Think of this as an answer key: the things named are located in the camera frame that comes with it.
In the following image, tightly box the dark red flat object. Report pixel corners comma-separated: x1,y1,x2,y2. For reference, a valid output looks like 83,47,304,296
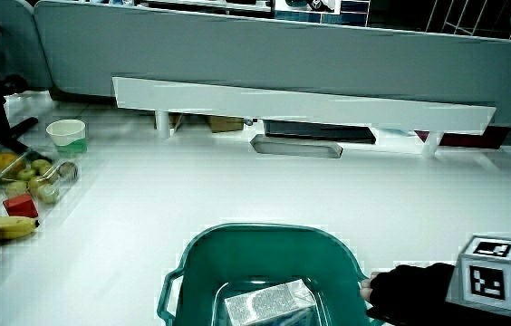
414,125,511,150

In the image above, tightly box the white desk shelf riser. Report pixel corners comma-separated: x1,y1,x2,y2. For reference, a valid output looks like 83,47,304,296
111,75,497,159

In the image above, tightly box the white and green paper cup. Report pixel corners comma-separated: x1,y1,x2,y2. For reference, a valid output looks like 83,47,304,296
45,119,89,158

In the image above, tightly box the green plastic basket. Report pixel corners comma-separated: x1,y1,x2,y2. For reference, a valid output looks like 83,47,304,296
156,222,386,326

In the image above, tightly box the pile of small green fruits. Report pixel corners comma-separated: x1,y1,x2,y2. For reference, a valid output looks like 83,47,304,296
3,158,79,205

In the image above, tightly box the white milk carton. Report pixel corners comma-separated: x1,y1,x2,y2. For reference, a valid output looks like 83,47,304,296
224,278,318,326

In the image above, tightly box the white wire rack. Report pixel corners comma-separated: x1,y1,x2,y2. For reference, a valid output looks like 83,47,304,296
425,0,511,39

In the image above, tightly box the clear plastic fruit container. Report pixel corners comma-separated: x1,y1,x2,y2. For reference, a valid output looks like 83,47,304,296
0,145,81,214

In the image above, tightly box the brown cardboard box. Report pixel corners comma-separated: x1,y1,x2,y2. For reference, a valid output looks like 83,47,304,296
205,114,246,134

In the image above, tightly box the yellow banana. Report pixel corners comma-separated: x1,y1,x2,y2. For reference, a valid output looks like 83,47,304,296
0,211,41,241

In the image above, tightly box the red block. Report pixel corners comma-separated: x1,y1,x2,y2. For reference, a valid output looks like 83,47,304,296
2,194,40,219

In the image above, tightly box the person's right hand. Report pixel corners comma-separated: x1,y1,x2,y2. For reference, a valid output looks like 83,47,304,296
359,235,511,326

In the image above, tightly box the black keyboard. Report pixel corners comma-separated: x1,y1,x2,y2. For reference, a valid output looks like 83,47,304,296
263,119,378,146

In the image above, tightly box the orange fruit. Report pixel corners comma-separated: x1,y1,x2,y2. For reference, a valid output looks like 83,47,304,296
0,152,27,178

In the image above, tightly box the grey desk partition panel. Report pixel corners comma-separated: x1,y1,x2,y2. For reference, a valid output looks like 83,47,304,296
0,0,53,91
33,0,511,129

